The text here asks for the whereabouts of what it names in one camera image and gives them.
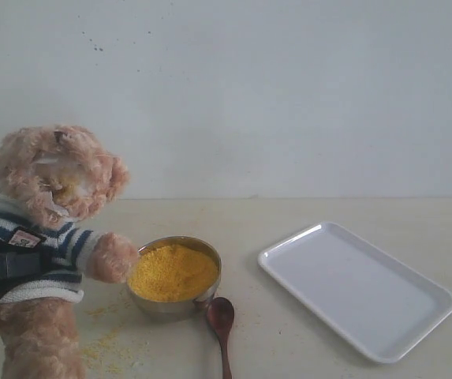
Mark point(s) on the white rectangular plastic tray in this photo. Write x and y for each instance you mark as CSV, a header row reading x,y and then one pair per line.
x,y
377,304

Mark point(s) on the beige teddy bear striped sweater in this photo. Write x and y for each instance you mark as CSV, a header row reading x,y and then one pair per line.
x,y
51,179

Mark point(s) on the steel bowl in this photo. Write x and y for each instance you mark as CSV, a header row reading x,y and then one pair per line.
x,y
187,307

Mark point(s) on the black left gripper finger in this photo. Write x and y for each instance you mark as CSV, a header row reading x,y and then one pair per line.
x,y
20,265

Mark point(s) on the brown wooden spoon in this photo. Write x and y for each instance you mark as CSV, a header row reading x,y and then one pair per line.
x,y
220,317

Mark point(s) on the yellow millet grains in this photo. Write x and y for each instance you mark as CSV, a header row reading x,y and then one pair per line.
x,y
173,273

